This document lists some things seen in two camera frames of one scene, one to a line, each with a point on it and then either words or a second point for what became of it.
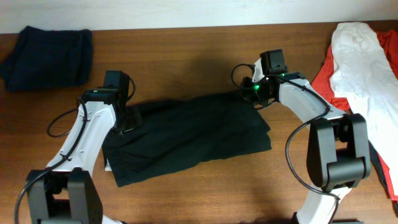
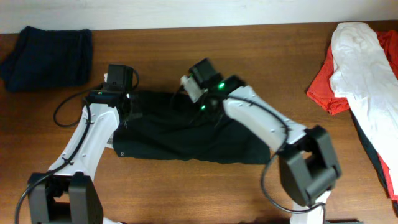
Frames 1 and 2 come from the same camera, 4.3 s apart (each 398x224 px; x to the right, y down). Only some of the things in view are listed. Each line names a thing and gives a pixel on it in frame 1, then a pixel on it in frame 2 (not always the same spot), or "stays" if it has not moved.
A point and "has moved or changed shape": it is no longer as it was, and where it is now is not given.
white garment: x=362 y=73 stays
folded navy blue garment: x=43 y=58 stays
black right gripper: x=252 y=93 -> x=196 y=111
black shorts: x=180 y=131 has moved or changed shape
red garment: x=321 y=81 stays
